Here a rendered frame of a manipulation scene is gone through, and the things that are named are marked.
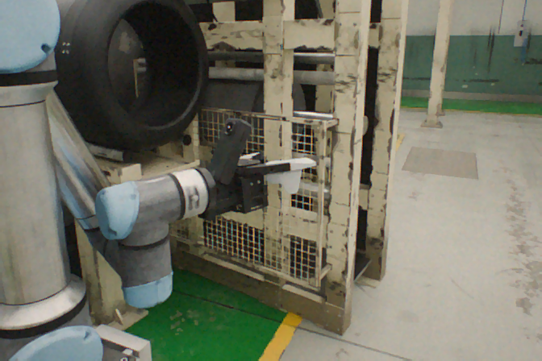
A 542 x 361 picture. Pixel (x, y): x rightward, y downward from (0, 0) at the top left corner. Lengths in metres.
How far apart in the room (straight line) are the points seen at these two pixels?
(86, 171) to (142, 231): 0.14
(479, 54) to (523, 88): 1.16
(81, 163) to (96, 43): 0.70
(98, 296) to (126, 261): 1.43
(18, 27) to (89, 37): 0.86
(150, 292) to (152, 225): 0.11
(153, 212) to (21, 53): 0.26
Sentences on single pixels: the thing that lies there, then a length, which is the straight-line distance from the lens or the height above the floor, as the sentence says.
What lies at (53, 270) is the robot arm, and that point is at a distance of 0.58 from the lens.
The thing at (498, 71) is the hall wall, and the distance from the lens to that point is 10.38.
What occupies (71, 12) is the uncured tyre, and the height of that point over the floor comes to 1.36.
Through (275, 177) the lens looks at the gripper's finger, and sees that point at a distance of 0.70.
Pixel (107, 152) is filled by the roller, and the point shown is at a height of 0.91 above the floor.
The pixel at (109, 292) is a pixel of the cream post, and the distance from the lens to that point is 2.08.
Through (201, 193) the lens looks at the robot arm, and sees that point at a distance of 0.63.
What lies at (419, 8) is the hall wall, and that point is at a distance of 10.46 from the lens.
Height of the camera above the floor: 1.28
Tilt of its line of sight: 15 degrees down
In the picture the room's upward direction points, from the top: straight up
